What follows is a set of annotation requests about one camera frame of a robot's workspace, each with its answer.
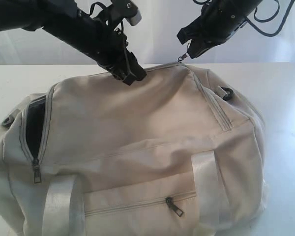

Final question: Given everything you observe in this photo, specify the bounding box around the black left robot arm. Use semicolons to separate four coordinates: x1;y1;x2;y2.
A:
0;0;147;85

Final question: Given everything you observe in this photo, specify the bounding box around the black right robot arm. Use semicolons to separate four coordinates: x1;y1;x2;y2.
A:
177;0;261;62

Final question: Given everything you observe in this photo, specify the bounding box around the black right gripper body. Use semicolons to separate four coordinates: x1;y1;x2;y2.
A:
194;0;251;46

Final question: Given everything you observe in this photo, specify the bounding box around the beige fabric duffel bag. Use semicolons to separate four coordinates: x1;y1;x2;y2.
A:
0;63;266;236

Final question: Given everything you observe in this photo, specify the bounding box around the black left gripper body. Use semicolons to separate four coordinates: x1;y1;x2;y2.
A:
43;2;138;74

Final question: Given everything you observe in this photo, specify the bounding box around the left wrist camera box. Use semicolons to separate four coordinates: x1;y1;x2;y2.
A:
111;0;142;26

